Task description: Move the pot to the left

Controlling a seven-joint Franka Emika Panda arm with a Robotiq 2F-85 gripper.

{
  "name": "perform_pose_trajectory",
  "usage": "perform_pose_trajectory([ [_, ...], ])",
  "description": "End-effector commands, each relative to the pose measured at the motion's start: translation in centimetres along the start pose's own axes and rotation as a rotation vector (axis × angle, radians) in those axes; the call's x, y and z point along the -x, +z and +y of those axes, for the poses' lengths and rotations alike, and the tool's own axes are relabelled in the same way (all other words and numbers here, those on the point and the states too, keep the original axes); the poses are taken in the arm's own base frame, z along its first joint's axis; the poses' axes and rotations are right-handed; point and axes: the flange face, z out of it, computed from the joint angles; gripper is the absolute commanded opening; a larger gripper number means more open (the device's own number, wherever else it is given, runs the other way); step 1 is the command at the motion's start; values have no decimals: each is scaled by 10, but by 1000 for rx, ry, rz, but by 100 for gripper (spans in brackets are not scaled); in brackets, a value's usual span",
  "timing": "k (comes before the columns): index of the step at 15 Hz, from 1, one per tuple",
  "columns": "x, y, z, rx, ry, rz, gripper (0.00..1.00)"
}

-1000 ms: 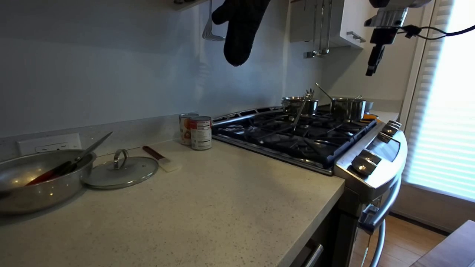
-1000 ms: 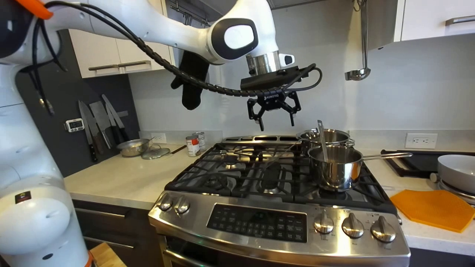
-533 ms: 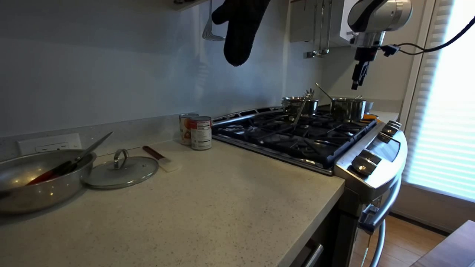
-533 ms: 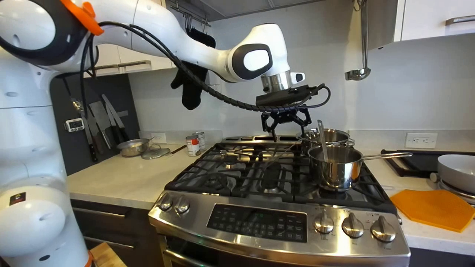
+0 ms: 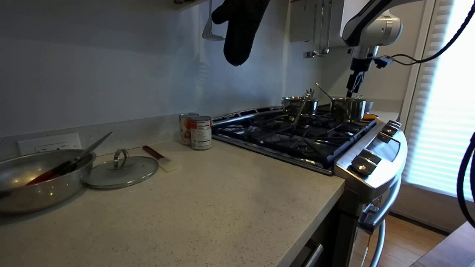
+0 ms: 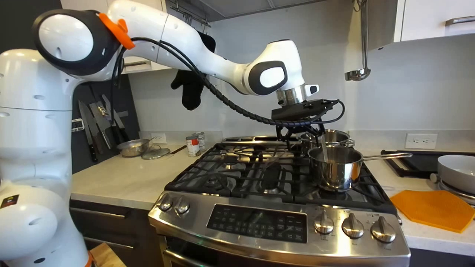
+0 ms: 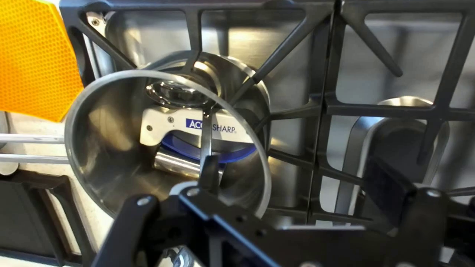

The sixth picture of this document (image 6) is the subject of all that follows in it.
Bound stove control knob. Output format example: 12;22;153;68
313;212;337;235
370;215;398;244
174;197;192;216
340;212;367;240
158;194;175;212

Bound orange cable clip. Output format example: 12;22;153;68
97;11;137;50

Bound steel knife black handle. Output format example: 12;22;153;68
77;100;103;161
89;100;114;149
101;93;128;142

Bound stainless steel gas range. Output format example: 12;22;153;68
147;133;413;267

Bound black oven mitt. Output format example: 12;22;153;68
169;31;218;111

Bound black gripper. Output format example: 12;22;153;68
275;120;327;158

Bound white wall outlet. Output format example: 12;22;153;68
404;132;440;149

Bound small metal bowl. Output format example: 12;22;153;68
116;138;153;158

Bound round steel trivet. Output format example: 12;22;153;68
428;172;475;204

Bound steel pot with side handles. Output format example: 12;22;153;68
316;127;356;149

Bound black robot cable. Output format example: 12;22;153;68
113;35;348;145

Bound steel saucepan with long handle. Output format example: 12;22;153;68
306;143;413;192

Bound hanging steel ladle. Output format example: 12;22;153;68
345;0;373;83

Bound dark lower cabinet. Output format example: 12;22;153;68
68;197;161;267
408;246;475;267

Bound orange cutting mat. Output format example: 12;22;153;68
389;188;475;234

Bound black griddle tray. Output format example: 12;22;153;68
380;148;475;179

